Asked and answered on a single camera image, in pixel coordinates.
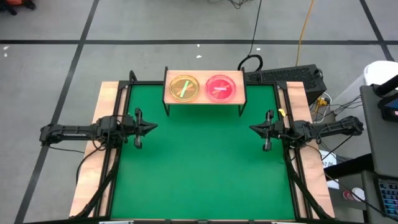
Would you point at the black metal table frame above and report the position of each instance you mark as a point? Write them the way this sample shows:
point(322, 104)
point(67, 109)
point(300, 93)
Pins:
point(281, 84)

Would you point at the yellow plug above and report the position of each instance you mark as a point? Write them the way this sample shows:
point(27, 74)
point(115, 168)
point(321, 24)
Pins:
point(320, 101)

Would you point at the pink and white roll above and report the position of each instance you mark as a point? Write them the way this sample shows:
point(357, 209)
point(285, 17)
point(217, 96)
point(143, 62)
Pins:
point(357, 193)

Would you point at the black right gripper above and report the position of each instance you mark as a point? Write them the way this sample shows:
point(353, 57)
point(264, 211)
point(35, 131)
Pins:
point(278, 130)

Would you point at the black computer case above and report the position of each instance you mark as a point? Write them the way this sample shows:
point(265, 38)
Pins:
point(289, 76)

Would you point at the black device with blue screen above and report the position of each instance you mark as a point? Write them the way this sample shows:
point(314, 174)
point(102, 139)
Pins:
point(390, 107)

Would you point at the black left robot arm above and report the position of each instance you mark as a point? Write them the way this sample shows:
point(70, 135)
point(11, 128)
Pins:
point(71, 132)

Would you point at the white paper label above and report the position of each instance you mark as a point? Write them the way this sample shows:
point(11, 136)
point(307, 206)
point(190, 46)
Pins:
point(329, 161)

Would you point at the yellow tag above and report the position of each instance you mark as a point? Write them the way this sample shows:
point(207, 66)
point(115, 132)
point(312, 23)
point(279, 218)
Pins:
point(281, 112)

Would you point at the wooden shelf with black frame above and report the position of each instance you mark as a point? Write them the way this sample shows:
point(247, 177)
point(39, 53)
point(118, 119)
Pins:
point(202, 98)

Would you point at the green table mat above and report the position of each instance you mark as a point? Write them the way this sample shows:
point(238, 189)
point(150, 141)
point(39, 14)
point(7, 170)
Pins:
point(199, 168)

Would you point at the blue-lit keyboard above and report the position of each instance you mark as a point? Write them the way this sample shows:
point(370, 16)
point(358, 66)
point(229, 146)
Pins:
point(388, 196)

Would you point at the white bin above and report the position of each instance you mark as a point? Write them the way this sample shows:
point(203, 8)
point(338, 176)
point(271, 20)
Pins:
point(381, 73)

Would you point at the grey equipment cart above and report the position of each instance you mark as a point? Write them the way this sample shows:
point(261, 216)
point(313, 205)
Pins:
point(379, 140)

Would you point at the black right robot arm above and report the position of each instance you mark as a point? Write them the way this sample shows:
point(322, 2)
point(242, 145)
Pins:
point(335, 128)

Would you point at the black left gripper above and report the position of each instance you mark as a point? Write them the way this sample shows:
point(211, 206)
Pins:
point(132, 127)

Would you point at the orange and black object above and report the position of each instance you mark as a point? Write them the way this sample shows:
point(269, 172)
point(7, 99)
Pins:
point(15, 2)

